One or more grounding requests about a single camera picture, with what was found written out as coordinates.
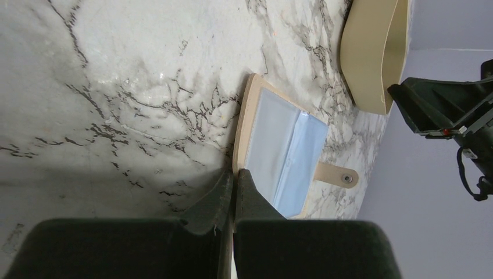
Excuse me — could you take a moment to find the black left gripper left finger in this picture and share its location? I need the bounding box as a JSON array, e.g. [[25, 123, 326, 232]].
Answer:
[[6, 170, 233, 278]]

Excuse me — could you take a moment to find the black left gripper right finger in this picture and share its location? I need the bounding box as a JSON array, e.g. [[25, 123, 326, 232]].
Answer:
[[234, 169, 401, 278]]

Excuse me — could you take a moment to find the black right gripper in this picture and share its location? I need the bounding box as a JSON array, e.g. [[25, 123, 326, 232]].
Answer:
[[388, 77, 492, 193]]

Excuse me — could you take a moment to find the tan leather card holder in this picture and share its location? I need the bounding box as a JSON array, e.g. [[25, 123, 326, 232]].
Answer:
[[233, 73, 359, 218]]

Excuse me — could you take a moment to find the beige oval tray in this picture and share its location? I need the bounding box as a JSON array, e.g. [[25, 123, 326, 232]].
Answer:
[[339, 0, 410, 115]]

